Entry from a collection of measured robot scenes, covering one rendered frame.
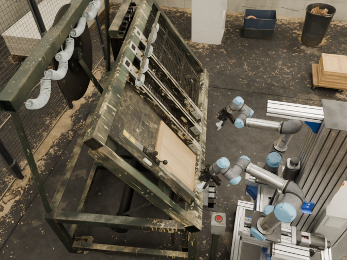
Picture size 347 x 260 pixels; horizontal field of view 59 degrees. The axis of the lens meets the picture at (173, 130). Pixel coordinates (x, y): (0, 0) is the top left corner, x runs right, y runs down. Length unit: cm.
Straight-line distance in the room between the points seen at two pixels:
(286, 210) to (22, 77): 173
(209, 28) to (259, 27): 100
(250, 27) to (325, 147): 475
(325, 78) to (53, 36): 415
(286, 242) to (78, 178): 267
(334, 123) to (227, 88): 346
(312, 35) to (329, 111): 463
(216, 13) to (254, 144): 272
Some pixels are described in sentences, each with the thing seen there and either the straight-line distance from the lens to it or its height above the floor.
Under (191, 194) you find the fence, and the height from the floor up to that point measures 95.
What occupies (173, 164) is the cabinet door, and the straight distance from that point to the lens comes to 265.
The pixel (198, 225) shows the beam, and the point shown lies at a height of 86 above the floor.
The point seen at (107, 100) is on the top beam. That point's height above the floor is 193.
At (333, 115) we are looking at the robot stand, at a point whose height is 203.
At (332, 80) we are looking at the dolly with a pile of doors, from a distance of 542.
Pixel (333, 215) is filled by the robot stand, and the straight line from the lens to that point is 254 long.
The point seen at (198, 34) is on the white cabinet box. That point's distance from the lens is 631.
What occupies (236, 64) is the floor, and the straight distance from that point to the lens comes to 581.
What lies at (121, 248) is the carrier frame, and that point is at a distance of 341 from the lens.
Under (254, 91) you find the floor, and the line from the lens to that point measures 525.
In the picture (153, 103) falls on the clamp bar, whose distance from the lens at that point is 266.
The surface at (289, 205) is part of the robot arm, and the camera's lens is 194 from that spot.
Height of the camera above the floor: 328
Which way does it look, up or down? 47 degrees down
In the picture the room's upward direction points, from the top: 3 degrees counter-clockwise
